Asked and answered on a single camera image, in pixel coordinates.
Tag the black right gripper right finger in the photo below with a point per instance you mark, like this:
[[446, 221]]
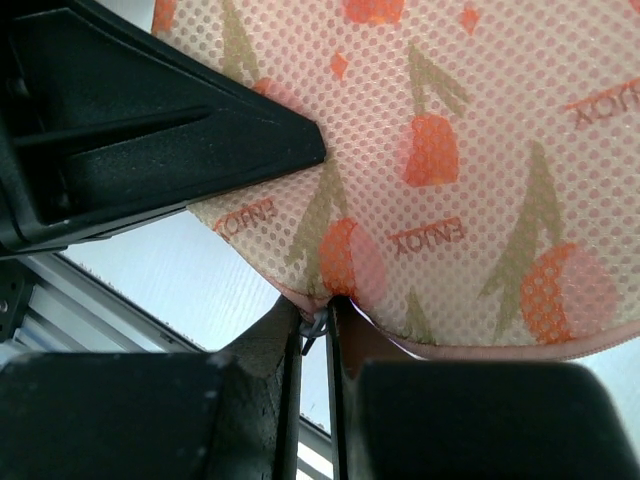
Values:
[[396, 417]]

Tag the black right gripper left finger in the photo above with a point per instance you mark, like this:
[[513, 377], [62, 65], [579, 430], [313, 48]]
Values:
[[230, 414]]

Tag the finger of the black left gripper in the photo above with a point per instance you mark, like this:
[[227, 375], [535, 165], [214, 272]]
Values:
[[105, 128]]

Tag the grey zipper pull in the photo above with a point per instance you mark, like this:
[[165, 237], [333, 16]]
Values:
[[311, 332]]

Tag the tulip print laundry bag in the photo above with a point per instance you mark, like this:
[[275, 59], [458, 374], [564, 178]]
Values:
[[481, 191]]

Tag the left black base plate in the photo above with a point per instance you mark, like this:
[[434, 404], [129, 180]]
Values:
[[16, 285]]

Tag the aluminium mounting rail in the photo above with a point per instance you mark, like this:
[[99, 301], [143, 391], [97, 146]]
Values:
[[69, 310]]

